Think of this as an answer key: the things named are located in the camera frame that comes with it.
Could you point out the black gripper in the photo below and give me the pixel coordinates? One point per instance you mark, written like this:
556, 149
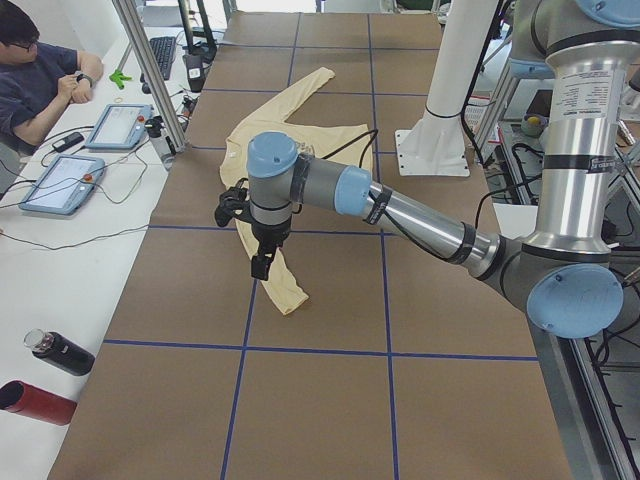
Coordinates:
269, 234

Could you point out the clear bottle with black cap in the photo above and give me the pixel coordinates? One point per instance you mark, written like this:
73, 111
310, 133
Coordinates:
160, 141

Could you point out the brown paper table cover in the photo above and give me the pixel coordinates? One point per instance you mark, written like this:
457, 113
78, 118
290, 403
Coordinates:
397, 366

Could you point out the far blue teach pendant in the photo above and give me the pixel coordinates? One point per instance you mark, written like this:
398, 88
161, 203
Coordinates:
120, 127

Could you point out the blue teach pendant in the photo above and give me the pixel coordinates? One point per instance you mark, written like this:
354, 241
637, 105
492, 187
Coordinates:
66, 184
120, 127

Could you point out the near blue teach pendant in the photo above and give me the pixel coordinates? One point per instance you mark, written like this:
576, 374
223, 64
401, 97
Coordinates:
66, 184

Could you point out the black monitor stand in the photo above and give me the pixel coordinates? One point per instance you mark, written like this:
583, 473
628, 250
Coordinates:
199, 39

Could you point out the black water bottle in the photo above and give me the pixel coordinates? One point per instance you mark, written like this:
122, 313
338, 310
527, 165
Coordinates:
58, 351

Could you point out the black smartphone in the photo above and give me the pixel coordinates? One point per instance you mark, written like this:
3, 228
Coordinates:
67, 142

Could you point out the green plastic tool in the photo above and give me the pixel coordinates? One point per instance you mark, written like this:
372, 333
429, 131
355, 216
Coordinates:
119, 79

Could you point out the black keyboard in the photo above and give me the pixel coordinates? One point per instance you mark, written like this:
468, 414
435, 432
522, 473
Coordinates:
163, 49

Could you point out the red cylindrical bottle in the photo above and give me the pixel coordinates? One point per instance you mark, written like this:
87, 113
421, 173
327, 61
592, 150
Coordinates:
23, 399

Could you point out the seated person in navy shirt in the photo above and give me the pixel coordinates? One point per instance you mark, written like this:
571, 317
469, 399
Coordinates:
38, 81

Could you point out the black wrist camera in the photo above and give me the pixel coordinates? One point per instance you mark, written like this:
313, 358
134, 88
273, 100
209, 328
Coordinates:
233, 204

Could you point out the aluminium frame post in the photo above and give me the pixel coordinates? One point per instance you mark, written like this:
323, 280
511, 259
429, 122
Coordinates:
136, 34

